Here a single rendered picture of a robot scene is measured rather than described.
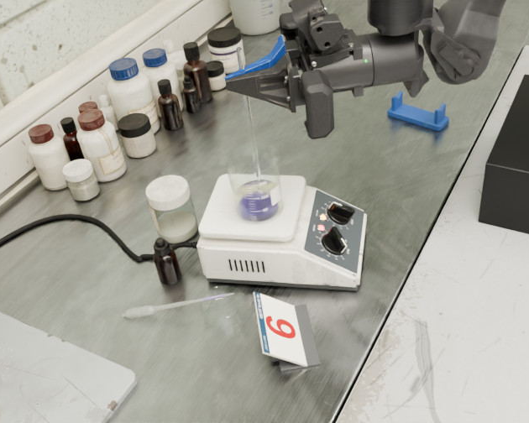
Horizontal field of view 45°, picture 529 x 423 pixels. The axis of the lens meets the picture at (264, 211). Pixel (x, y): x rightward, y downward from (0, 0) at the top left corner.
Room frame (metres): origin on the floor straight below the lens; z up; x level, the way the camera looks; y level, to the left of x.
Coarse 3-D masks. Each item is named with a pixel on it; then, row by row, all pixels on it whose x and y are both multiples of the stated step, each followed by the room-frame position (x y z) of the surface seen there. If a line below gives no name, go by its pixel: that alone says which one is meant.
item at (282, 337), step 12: (264, 300) 0.51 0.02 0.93; (276, 300) 0.52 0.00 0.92; (264, 312) 0.49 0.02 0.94; (276, 312) 0.50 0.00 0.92; (288, 312) 0.50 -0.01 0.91; (276, 324) 0.48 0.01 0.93; (288, 324) 0.48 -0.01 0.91; (276, 336) 0.46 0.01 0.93; (288, 336) 0.47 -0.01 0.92; (276, 348) 0.44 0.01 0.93; (288, 348) 0.45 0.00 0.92; (300, 360) 0.43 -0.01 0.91
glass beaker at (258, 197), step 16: (256, 144) 0.64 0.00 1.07; (224, 160) 0.62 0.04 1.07; (240, 160) 0.64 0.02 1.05; (272, 160) 0.63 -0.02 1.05; (240, 176) 0.59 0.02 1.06; (256, 176) 0.58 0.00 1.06; (272, 176) 0.59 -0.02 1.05; (240, 192) 0.59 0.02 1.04; (256, 192) 0.58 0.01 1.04; (272, 192) 0.59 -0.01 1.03; (240, 208) 0.59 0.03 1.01; (256, 208) 0.58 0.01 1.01; (272, 208) 0.59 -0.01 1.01; (256, 224) 0.58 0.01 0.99
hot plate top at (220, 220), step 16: (224, 176) 0.69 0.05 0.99; (288, 176) 0.67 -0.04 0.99; (224, 192) 0.66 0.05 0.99; (288, 192) 0.64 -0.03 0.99; (208, 208) 0.63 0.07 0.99; (224, 208) 0.62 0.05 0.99; (288, 208) 0.61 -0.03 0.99; (208, 224) 0.60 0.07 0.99; (224, 224) 0.59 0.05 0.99; (240, 224) 0.59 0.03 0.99; (272, 224) 0.58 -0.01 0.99; (288, 224) 0.58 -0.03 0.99; (272, 240) 0.56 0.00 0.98; (288, 240) 0.56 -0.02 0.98
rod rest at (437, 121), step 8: (400, 96) 0.92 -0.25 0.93; (392, 104) 0.91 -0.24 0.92; (400, 104) 0.92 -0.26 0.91; (392, 112) 0.91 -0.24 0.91; (400, 112) 0.90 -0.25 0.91; (408, 112) 0.90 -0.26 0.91; (416, 112) 0.90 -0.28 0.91; (424, 112) 0.89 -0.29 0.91; (432, 112) 0.89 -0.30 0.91; (440, 112) 0.86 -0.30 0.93; (408, 120) 0.89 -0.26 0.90; (416, 120) 0.87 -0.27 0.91; (424, 120) 0.87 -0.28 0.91; (432, 120) 0.87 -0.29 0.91; (440, 120) 0.86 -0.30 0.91; (448, 120) 0.87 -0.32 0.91; (432, 128) 0.85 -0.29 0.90; (440, 128) 0.85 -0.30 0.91
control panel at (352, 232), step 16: (320, 192) 0.66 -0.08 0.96; (320, 208) 0.63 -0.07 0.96; (320, 224) 0.60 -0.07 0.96; (336, 224) 0.61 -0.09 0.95; (352, 224) 0.61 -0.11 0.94; (320, 240) 0.57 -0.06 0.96; (352, 240) 0.59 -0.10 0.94; (320, 256) 0.55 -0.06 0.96; (336, 256) 0.55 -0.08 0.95; (352, 256) 0.56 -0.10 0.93
